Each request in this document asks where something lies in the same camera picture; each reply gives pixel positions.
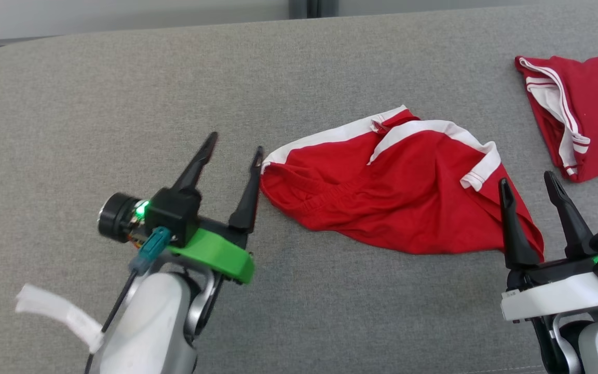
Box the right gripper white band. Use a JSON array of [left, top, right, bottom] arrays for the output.
[[498, 171, 598, 322]]

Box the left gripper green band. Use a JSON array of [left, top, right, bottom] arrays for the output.
[[168, 131, 265, 285]]

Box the red shorts white trim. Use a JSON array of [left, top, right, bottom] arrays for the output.
[[260, 105, 545, 261]]

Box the grey fabric sofa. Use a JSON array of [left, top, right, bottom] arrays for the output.
[[0, 5, 598, 374]]

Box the teal cable connector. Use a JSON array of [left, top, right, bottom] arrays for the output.
[[129, 226, 172, 275]]

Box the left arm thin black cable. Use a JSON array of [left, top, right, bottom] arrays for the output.
[[85, 270, 140, 374]]

